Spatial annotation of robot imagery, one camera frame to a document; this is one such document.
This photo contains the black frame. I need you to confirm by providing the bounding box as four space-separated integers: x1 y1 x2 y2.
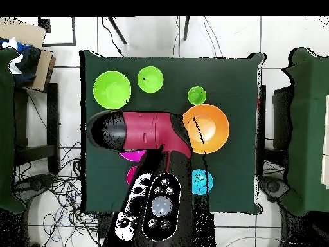
37 16 77 48

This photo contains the dark green tablecloth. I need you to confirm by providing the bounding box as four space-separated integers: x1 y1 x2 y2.
278 46 329 217
79 50 267 215
0 47 26 214

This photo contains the black tripod leg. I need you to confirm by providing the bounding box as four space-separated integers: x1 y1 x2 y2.
107 16 127 45
182 16 191 41

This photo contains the black cabinet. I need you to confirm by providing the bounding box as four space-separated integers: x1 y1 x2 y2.
272 86 292 150

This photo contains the small light blue bowl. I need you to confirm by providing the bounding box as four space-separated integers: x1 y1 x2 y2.
191 169 214 196

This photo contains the large orange bowl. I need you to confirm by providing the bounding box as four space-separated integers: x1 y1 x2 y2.
182 104 231 154

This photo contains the black floor cable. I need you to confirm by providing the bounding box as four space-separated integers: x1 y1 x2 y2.
100 16 125 57

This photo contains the cardboard box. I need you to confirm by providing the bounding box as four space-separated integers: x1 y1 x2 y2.
0 17 57 92

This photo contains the blue and black bag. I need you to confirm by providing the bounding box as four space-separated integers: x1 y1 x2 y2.
0 37 42 88

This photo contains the black stool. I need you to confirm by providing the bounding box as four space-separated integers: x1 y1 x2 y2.
12 82 61 174

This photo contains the small red bowl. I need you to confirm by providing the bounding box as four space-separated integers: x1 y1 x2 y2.
126 165 138 187

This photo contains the large green bowl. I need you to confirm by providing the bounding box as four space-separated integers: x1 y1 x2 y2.
93 70 132 111

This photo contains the large pink bowl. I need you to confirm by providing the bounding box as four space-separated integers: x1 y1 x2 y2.
119 149 147 163

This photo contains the small green bowl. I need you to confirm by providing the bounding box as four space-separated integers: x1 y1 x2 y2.
136 66 165 94

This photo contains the ridged green cup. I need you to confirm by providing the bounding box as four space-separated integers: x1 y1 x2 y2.
187 86 207 105

